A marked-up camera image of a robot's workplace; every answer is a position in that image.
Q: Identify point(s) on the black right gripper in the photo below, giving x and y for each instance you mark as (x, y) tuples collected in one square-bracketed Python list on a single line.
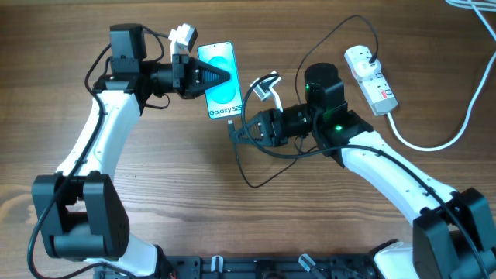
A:
[(270, 139)]

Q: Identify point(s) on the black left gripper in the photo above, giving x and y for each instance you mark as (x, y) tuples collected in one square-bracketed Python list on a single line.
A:
[(186, 76)]

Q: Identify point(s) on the Galaxy S25 smartphone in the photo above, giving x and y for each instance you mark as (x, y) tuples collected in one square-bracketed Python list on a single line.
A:
[(224, 100)]

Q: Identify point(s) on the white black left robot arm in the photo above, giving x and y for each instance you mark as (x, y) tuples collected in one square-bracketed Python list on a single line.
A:
[(80, 216)]

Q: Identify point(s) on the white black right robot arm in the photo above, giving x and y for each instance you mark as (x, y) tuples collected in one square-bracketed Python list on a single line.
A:
[(453, 232)]

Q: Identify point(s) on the white charger plug adapter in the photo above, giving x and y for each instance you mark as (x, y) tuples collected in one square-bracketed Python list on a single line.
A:
[(364, 69)]

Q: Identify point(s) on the white power strip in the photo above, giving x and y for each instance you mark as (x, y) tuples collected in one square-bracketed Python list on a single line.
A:
[(376, 90)]

